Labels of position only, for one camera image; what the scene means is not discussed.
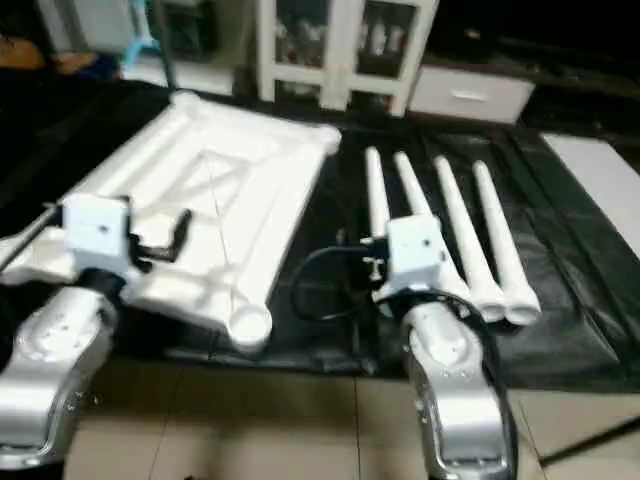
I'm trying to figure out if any white drawer unit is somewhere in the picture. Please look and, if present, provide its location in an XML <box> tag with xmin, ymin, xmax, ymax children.
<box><xmin>408</xmin><ymin>65</ymin><xmax>537</xmax><ymax>125</ymax></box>

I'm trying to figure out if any light blue plastic object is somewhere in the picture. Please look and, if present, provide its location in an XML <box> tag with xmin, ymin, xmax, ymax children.
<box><xmin>120</xmin><ymin>0</ymin><xmax>163</xmax><ymax>73</ymax></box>

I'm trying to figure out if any black work mat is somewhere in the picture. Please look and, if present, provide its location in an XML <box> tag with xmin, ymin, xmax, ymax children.
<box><xmin>0</xmin><ymin>80</ymin><xmax>640</xmax><ymax>393</ymax></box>

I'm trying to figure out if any dark low media cabinet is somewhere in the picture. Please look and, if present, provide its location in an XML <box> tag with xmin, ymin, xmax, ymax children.
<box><xmin>525</xmin><ymin>30</ymin><xmax>640</xmax><ymax>131</ymax></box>

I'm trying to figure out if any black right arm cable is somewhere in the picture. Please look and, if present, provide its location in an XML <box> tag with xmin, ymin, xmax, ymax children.
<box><xmin>290</xmin><ymin>245</ymin><xmax>403</xmax><ymax>324</ymax></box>

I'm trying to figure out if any black metal frame leg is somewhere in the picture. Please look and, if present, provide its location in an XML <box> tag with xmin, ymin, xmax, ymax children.
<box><xmin>540</xmin><ymin>418</ymin><xmax>640</xmax><ymax>469</ymax></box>

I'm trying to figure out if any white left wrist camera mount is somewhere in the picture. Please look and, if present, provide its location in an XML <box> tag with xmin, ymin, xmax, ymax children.
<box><xmin>60</xmin><ymin>195</ymin><xmax>137</xmax><ymax>274</ymax></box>

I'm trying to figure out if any white glass door cabinet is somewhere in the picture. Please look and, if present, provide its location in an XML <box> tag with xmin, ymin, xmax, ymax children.
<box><xmin>255</xmin><ymin>0</ymin><xmax>439</xmax><ymax>117</ymax></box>

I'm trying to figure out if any white flat board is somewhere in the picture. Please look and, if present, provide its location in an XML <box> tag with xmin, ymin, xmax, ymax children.
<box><xmin>540</xmin><ymin>133</ymin><xmax>640</xmax><ymax>263</ymax></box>

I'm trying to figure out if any white plastic table leg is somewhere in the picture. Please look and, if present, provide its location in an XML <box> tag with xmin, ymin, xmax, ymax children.
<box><xmin>364</xmin><ymin>147</ymin><xmax>394</xmax><ymax>246</ymax></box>
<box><xmin>393</xmin><ymin>152</ymin><xmax>473</xmax><ymax>301</ymax></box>
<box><xmin>433</xmin><ymin>156</ymin><xmax>508</xmax><ymax>324</ymax></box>
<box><xmin>472</xmin><ymin>160</ymin><xmax>543</xmax><ymax>328</ymax></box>

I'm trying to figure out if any white plastic table top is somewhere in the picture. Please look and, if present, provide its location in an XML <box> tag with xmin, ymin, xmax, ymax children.
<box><xmin>0</xmin><ymin>92</ymin><xmax>343</xmax><ymax>354</ymax></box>

